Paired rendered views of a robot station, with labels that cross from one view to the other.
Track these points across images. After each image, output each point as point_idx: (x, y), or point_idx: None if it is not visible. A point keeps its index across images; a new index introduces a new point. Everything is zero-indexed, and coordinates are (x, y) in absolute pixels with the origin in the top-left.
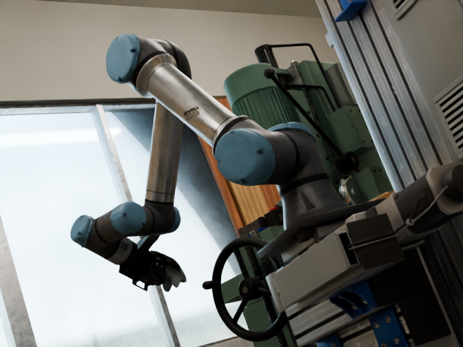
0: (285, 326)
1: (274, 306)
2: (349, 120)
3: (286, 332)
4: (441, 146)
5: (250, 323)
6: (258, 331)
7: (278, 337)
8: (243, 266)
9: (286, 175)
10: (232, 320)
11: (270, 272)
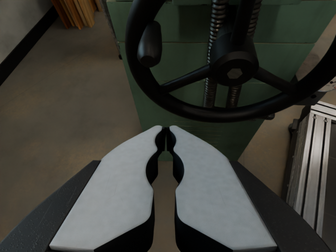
0: (179, 47)
1: (173, 18)
2: None
3: (177, 53)
4: None
5: (120, 27)
6: (203, 110)
7: (211, 101)
8: (251, 15)
9: None
10: (163, 91)
11: (257, 13)
